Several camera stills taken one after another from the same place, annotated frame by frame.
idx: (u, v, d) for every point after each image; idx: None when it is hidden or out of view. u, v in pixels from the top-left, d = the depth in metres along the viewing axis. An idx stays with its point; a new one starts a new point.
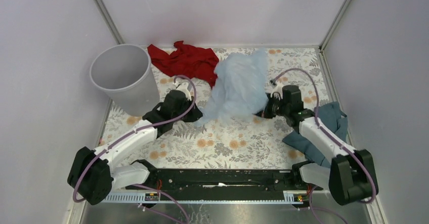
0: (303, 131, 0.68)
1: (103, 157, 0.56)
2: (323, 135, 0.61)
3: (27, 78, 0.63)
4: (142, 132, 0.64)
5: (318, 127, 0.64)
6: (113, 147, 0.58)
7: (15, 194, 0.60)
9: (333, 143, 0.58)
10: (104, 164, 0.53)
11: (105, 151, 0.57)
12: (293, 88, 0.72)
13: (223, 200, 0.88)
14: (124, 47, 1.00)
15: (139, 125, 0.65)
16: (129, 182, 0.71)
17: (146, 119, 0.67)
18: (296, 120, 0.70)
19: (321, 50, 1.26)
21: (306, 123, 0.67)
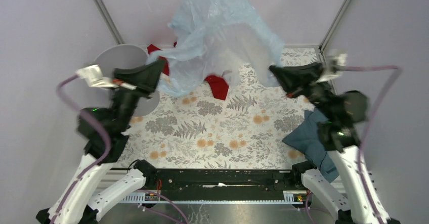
0: (335, 160, 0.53)
1: (57, 221, 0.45)
2: (359, 184, 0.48)
3: (28, 78, 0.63)
4: (87, 177, 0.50)
5: (357, 171, 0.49)
6: (62, 209, 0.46)
7: (16, 197, 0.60)
9: (368, 205, 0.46)
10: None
11: (56, 215, 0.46)
12: (361, 112, 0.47)
13: (224, 200, 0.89)
14: (124, 47, 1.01)
15: (83, 166, 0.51)
16: (123, 197, 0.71)
17: (90, 153, 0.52)
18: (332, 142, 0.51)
19: (321, 50, 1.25)
21: (345, 158, 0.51)
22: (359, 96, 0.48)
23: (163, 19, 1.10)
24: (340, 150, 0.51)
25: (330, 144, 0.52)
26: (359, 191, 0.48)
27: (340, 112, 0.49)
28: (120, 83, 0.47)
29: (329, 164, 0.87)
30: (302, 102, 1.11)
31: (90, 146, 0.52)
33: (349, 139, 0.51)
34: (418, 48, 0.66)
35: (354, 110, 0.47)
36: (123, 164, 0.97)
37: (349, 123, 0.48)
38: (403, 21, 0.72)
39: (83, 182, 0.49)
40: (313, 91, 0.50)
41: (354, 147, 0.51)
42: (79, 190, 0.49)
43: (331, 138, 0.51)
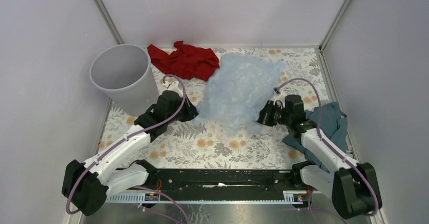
0: (305, 141, 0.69)
1: (94, 170, 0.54)
2: (323, 145, 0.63)
3: (27, 78, 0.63)
4: (133, 140, 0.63)
5: (319, 138, 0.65)
6: (103, 159, 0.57)
7: (16, 197, 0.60)
9: (336, 157, 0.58)
10: (95, 177, 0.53)
11: (95, 163, 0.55)
12: (297, 99, 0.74)
13: (223, 200, 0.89)
14: (125, 47, 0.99)
15: (131, 132, 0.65)
16: (128, 186, 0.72)
17: (138, 125, 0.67)
18: (298, 132, 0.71)
19: (321, 50, 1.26)
21: (308, 134, 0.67)
22: (296, 95, 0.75)
23: (162, 19, 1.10)
24: (303, 130, 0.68)
25: (298, 135, 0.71)
26: (326, 150, 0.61)
27: (289, 107, 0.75)
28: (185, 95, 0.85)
29: None
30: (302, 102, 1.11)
31: (139, 120, 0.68)
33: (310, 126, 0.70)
34: (418, 49, 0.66)
35: (291, 98, 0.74)
36: (123, 165, 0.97)
37: (295, 108, 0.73)
38: (404, 21, 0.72)
39: (129, 142, 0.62)
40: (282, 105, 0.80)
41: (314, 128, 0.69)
42: (124, 148, 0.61)
43: (297, 128, 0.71)
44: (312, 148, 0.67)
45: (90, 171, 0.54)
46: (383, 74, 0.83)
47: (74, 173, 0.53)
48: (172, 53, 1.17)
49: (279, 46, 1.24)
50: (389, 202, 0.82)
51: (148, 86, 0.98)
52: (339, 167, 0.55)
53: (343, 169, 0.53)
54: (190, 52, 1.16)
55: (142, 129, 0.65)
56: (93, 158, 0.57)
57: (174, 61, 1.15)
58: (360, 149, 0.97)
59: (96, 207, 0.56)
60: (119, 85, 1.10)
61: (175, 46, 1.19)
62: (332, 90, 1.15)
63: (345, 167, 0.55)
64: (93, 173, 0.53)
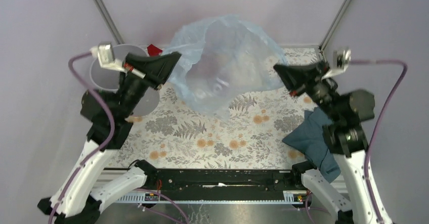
0: (339, 163, 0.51)
1: (60, 209, 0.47)
2: (365, 190, 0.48)
3: (28, 79, 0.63)
4: (90, 164, 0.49)
5: (363, 177, 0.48)
6: (65, 195, 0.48)
7: (15, 196, 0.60)
9: (371, 211, 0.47)
10: (65, 217, 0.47)
11: (59, 202, 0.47)
12: (367, 108, 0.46)
13: (223, 200, 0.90)
14: (124, 47, 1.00)
15: (86, 153, 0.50)
16: (124, 193, 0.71)
17: (93, 139, 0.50)
18: (338, 144, 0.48)
19: (321, 50, 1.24)
21: (352, 163, 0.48)
22: (365, 93, 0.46)
23: (163, 19, 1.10)
24: (347, 155, 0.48)
25: (336, 147, 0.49)
26: (363, 197, 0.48)
27: (344, 109, 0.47)
28: (130, 70, 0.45)
29: (328, 165, 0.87)
30: (302, 102, 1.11)
31: (92, 132, 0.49)
33: (356, 144, 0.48)
34: (418, 48, 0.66)
35: (358, 101, 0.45)
36: (123, 164, 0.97)
37: (355, 121, 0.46)
38: (403, 21, 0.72)
39: (86, 169, 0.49)
40: (315, 87, 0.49)
41: (362, 151, 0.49)
42: (83, 177, 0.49)
43: (339, 143, 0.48)
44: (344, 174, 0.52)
45: (57, 211, 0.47)
46: (382, 74, 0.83)
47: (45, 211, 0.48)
48: None
49: (279, 45, 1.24)
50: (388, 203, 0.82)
51: None
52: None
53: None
54: None
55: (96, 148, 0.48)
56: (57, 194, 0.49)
57: None
58: None
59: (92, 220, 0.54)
60: None
61: None
62: None
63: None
64: (59, 214, 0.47)
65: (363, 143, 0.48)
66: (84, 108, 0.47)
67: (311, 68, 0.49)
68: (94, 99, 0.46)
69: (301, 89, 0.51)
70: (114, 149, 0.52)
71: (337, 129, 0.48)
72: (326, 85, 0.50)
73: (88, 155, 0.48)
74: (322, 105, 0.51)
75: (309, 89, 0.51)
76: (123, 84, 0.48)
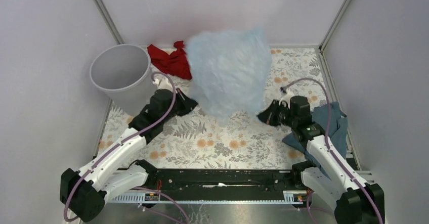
0: (311, 150, 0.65)
1: (89, 177, 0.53)
2: (333, 161, 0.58)
3: (27, 78, 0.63)
4: (127, 145, 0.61)
5: (328, 150, 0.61)
6: (98, 166, 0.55)
7: (15, 196, 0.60)
9: (344, 174, 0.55)
10: (90, 185, 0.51)
11: (90, 171, 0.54)
12: (303, 102, 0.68)
13: (225, 200, 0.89)
14: (124, 47, 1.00)
15: (125, 136, 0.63)
16: (126, 189, 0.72)
17: (133, 127, 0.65)
18: (304, 136, 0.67)
19: (320, 50, 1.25)
21: (315, 142, 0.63)
22: (302, 97, 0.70)
23: (163, 20, 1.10)
24: (310, 138, 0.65)
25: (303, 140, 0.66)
26: (335, 167, 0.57)
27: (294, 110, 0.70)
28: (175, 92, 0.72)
29: None
30: None
31: (134, 123, 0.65)
33: (316, 133, 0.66)
34: (418, 48, 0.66)
35: (298, 100, 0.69)
36: (123, 164, 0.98)
37: (301, 111, 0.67)
38: (403, 21, 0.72)
39: (124, 147, 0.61)
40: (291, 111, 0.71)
41: (322, 136, 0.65)
42: (118, 153, 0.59)
43: (303, 134, 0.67)
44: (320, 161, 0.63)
45: (85, 179, 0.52)
46: (382, 74, 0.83)
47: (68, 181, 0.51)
48: (172, 53, 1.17)
49: (279, 46, 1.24)
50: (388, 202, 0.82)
51: (149, 86, 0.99)
52: (347, 187, 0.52)
53: (351, 190, 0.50)
54: None
55: (136, 132, 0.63)
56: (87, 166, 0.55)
57: (174, 61, 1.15)
58: (360, 149, 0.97)
59: (97, 211, 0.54)
60: (119, 85, 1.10)
61: (175, 46, 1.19)
62: (332, 90, 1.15)
63: (353, 187, 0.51)
64: (87, 181, 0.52)
65: (320, 131, 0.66)
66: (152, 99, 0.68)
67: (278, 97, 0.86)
68: (157, 98, 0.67)
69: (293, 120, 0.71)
70: (147, 140, 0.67)
71: (300, 127, 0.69)
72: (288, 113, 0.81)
73: (129, 136, 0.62)
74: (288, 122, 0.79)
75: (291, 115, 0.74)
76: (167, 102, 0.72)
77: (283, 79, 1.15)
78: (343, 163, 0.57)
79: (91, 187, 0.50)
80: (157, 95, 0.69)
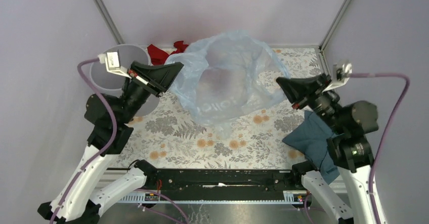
0: (345, 177, 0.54)
1: (60, 213, 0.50)
2: (367, 204, 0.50)
3: (28, 78, 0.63)
4: (91, 169, 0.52)
5: (368, 191, 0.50)
6: (65, 201, 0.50)
7: (15, 196, 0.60)
9: (373, 221, 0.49)
10: (63, 221, 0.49)
11: (59, 207, 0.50)
12: (369, 125, 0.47)
13: (224, 200, 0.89)
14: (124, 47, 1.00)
15: (86, 158, 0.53)
16: (123, 195, 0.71)
17: (93, 144, 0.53)
18: (344, 160, 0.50)
19: (321, 50, 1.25)
21: (357, 178, 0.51)
22: (366, 106, 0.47)
23: (163, 20, 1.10)
24: (352, 170, 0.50)
25: (342, 161, 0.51)
26: (367, 211, 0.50)
27: (347, 123, 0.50)
28: (134, 76, 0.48)
29: (328, 165, 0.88)
30: None
31: (92, 137, 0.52)
33: (360, 159, 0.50)
34: (417, 48, 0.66)
35: (362, 120, 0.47)
36: (123, 164, 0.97)
37: None
38: (403, 21, 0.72)
39: (87, 174, 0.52)
40: (316, 101, 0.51)
41: (367, 166, 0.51)
42: (83, 182, 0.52)
43: (344, 157, 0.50)
44: (349, 189, 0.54)
45: (57, 215, 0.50)
46: (382, 74, 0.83)
47: (45, 216, 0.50)
48: (172, 53, 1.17)
49: (279, 46, 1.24)
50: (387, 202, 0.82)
51: None
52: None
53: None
54: None
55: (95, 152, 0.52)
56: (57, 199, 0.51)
57: None
58: None
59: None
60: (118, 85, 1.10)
61: (175, 46, 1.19)
62: None
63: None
64: (59, 218, 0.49)
65: (369, 160, 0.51)
66: (88, 110, 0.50)
67: (310, 82, 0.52)
68: (98, 103, 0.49)
69: (304, 103, 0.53)
70: (114, 154, 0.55)
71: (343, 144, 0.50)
72: (329, 99, 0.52)
73: (88, 160, 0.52)
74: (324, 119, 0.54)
75: (310, 101, 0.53)
76: (127, 90, 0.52)
77: None
78: (378, 210, 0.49)
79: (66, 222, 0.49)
80: (93, 100, 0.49)
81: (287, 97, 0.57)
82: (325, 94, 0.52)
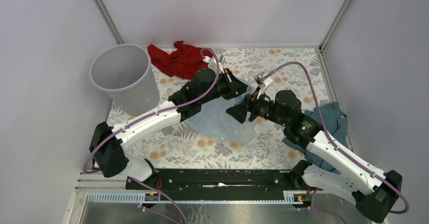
0: (313, 151, 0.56)
1: (119, 135, 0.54)
2: (345, 160, 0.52)
3: (27, 79, 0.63)
4: (164, 116, 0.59)
5: (335, 148, 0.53)
6: (130, 128, 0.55)
7: (15, 197, 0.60)
9: (361, 171, 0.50)
10: (118, 144, 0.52)
11: (122, 130, 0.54)
12: (293, 99, 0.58)
13: (224, 200, 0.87)
14: (123, 47, 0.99)
15: (163, 106, 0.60)
16: (133, 174, 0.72)
17: (172, 100, 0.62)
18: (301, 139, 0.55)
19: (321, 50, 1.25)
21: (319, 143, 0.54)
22: (284, 93, 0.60)
23: (163, 19, 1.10)
24: (311, 140, 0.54)
25: (302, 142, 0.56)
26: (349, 166, 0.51)
27: (282, 110, 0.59)
28: (227, 73, 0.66)
29: (328, 165, 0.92)
30: (302, 102, 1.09)
31: (175, 96, 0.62)
33: (313, 129, 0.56)
34: (418, 49, 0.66)
35: (287, 101, 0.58)
36: None
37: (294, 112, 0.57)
38: (403, 22, 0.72)
39: (159, 117, 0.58)
40: (258, 108, 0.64)
41: (320, 131, 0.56)
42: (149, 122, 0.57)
43: (301, 137, 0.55)
44: (327, 160, 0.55)
45: (116, 136, 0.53)
46: (383, 74, 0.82)
47: (102, 133, 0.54)
48: (172, 53, 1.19)
49: (279, 46, 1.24)
50: None
51: (151, 84, 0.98)
52: (372, 186, 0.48)
53: (380, 191, 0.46)
54: (190, 52, 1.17)
55: (174, 106, 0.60)
56: (121, 124, 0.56)
57: (174, 61, 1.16)
58: (359, 149, 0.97)
59: (117, 171, 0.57)
60: (119, 85, 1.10)
61: (175, 46, 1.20)
62: (332, 90, 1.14)
63: (377, 184, 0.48)
64: (117, 139, 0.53)
65: (317, 126, 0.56)
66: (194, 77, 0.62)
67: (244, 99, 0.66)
68: (208, 74, 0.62)
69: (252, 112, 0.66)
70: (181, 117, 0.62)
71: (293, 129, 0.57)
72: (266, 104, 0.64)
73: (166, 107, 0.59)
74: (271, 119, 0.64)
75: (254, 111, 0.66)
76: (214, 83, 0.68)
77: (283, 78, 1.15)
78: (354, 157, 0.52)
79: (119, 146, 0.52)
80: (203, 71, 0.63)
81: (237, 119, 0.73)
82: (260, 100, 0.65)
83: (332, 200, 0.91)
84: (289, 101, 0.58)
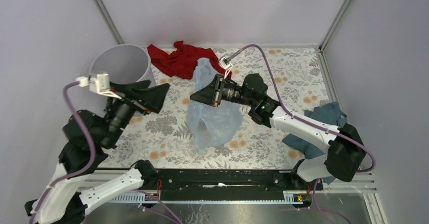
0: (276, 126, 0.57)
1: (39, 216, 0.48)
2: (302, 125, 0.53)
3: (27, 79, 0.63)
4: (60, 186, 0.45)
5: (292, 117, 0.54)
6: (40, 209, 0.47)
7: (15, 196, 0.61)
9: (318, 130, 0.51)
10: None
11: (35, 212, 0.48)
12: (259, 83, 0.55)
13: (224, 200, 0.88)
14: (123, 47, 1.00)
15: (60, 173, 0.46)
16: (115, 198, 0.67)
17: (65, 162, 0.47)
18: (263, 117, 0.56)
19: (321, 50, 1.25)
21: (276, 116, 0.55)
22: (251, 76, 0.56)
23: (163, 19, 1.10)
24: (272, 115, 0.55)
25: (265, 120, 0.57)
26: (307, 129, 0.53)
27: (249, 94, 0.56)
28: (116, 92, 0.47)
29: None
30: (302, 102, 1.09)
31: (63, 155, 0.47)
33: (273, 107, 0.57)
34: (417, 49, 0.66)
35: (255, 85, 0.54)
36: (123, 165, 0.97)
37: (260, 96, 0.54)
38: (402, 22, 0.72)
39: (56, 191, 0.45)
40: (224, 90, 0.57)
41: (279, 106, 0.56)
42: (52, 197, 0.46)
43: (264, 117, 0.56)
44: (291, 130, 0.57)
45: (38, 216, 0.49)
46: (382, 74, 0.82)
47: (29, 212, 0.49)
48: (172, 53, 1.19)
49: (279, 46, 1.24)
50: (389, 202, 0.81)
51: None
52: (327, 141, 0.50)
53: (334, 143, 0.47)
54: (190, 52, 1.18)
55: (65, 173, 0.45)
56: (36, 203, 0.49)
57: (174, 61, 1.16)
58: None
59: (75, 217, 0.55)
60: None
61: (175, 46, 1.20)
62: (332, 90, 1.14)
63: (332, 138, 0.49)
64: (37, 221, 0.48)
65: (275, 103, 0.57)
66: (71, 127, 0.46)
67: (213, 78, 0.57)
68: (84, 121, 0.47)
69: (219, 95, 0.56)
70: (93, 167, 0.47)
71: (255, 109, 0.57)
72: (232, 86, 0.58)
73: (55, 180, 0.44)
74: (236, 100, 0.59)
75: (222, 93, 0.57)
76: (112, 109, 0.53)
77: (283, 78, 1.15)
78: (310, 121, 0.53)
79: None
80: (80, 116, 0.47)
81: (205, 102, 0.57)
82: (226, 82, 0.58)
83: (332, 200, 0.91)
84: (258, 87, 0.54)
